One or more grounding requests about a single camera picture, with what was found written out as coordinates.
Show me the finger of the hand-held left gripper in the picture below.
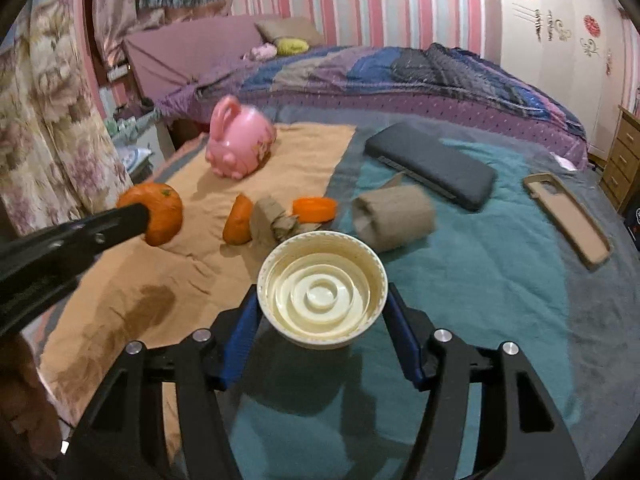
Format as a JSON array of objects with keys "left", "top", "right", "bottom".
[{"left": 0, "top": 203, "right": 151, "bottom": 336}]

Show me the striped quilt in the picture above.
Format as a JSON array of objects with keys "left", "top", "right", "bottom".
[{"left": 157, "top": 42, "right": 586, "bottom": 141}]

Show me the whole orange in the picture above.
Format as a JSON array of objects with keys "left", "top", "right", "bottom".
[{"left": 116, "top": 182, "right": 184, "bottom": 247}]

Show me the pink piggy bank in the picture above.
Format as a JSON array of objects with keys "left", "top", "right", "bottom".
[{"left": 206, "top": 95, "right": 277, "bottom": 181}]

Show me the wooden desk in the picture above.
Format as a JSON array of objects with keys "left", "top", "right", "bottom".
[{"left": 602, "top": 105, "right": 640, "bottom": 213}]

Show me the dark blue box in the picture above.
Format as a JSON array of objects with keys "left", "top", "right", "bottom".
[{"left": 622, "top": 205, "right": 640, "bottom": 251}]

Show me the white wardrobe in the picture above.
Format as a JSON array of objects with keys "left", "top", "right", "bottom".
[{"left": 497, "top": 0, "right": 640, "bottom": 158}]

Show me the brown paper roll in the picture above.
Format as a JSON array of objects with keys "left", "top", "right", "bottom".
[{"left": 351, "top": 185, "right": 437, "bottom": 253}]

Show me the white nightstand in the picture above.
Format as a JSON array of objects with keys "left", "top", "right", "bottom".
[{"left": 102, "top": 105, "right": 166, "bottom": 186}]

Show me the pink curtain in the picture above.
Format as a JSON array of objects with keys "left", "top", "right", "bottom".
[{"left": 87, "top": 0, "right": 236, "bottom": 61}]

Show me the person's left hand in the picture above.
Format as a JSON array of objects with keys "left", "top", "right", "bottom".
[{"left": 0, "top": 332, "right": 62, "bottom": 461}]

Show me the orange half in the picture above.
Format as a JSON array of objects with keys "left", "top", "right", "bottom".
[{"left": 222, "top": 193, "right": 254, "bottom": 246}]

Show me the black wallet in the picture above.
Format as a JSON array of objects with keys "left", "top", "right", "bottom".
[{"left": 364, "top": 121, "right": 498, "bottom": 212}]

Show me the brown pillow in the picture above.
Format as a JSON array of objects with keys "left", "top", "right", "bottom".
[{"left": 255, "top": 16, "right": 325, "bottom": 46}]

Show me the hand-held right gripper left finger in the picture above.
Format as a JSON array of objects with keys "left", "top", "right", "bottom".
[{"left": 60, "top": 285, "right": 261, "bottom": 480}]

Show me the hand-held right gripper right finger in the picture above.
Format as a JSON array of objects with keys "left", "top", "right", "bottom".
[{"left": 382, "top": 282, "right": 586, "bottom": 480}]

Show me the white bowl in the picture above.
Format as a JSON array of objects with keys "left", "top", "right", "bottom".
[{"left": 257, "top": 230, "right": 389, "bottom": 351}]

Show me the purple bed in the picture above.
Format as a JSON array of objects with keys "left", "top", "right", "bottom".
[{"left": 122, "top": 14, "right": 588, "bottom": 168}]

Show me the tan phone case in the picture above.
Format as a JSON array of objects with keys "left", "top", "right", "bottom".
[{"left": 522, "top": 172, "right": 612, "bottom": 268}]

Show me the floral curtain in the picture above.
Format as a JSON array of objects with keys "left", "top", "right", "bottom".
[{"left": 0, "top": 0, "right": 133, "bottom": 236}]

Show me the orange bottle cap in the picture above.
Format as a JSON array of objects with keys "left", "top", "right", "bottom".
[{"left": 292, "top": 196, "right": 338, "bottom": 223}]

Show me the yellow plush toy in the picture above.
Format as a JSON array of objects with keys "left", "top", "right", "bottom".
[{"left": 275, "top": 37, "right": 310, "bottom": 56}]

